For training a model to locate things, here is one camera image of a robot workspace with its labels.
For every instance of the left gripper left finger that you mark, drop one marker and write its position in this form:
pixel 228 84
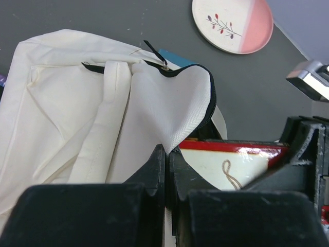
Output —
pixel 126 214

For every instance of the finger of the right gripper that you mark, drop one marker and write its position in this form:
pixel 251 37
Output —
pixel 304 168

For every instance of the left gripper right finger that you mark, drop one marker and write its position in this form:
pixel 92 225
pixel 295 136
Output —
pixel 205 216

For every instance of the red cream book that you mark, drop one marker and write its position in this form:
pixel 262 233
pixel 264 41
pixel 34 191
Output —
pixel 231 165

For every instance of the cream canvas backpack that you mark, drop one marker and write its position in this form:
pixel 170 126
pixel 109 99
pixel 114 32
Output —
pixel 79 108

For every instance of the pink cream plate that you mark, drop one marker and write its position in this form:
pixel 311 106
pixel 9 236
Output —
pixel 234 26

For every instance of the blue wallet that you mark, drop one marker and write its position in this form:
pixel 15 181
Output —
pixel 175 59

